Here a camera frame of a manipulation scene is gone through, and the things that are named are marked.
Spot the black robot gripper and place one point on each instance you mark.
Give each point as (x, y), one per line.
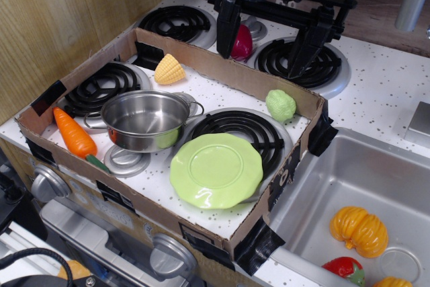
(318, 22)

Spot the light green toy broccoli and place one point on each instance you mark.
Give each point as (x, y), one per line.
(280, 105)

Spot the stainless steel pot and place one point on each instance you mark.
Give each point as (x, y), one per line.
(146, 121)

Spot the black back right burner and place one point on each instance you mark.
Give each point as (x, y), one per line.
(273, 59)

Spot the black burner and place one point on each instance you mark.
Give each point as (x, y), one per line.
(273, 59)
(182, 23)
(260, 132)
(111, 80)

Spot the dark red toy pepper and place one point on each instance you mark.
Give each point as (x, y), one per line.
(243, 44)

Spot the black back left burner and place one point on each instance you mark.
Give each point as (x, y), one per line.
(182, 23)

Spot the yellow toy corn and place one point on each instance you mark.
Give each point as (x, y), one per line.
(169, 71)

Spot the brown cardboard fence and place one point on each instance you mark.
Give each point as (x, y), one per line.
(240, 235)

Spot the black front right burner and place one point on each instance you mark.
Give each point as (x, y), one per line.
(260, 132)

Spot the silver faucet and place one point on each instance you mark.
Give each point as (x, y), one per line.
(408, 15)

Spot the light green plate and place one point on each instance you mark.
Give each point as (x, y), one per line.
(216, 171)

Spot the black front left burner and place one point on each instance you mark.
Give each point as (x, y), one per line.
(111, 80)

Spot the silver sink basin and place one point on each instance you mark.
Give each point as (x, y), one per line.
(355, 170)

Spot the silver faucet base block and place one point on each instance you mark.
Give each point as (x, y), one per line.
(417, 131)

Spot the orange toy carrot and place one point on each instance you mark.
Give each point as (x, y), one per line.
(76, 139)

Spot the orange toy pumpkin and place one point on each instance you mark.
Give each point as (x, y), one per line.
(360, 230)

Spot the silver right stove knob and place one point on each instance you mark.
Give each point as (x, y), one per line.
(170, 259)

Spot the silver stove knob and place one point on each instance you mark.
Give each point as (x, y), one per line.
(170, 259)
(48, 185)

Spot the silver left stove knob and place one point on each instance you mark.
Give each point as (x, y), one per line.
(48, 185)

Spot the yellow toy fruit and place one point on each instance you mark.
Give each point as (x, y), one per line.
(392, 281)

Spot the orange toy bottom left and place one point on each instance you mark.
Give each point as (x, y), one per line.
(77, 269)

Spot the silver oven door handle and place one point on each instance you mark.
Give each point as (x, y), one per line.
(125, 258)

